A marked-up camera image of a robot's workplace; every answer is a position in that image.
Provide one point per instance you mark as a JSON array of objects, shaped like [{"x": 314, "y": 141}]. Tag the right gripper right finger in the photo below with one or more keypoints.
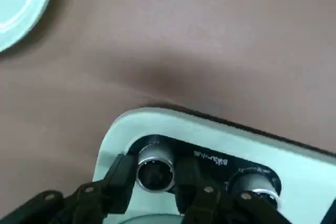
[{"x": 186, "y": 182}]

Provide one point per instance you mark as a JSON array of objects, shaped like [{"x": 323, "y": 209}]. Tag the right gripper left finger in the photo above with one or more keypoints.
[{"x": 118, "y": 182}]

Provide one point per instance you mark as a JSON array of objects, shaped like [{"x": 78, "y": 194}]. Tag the pale green multifunctional cooking machine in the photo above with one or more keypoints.
[{"x": 183, "y": 129}]

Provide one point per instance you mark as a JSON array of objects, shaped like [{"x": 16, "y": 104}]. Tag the pale green round plate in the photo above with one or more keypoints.
[{"x": 21, "y": 3}]

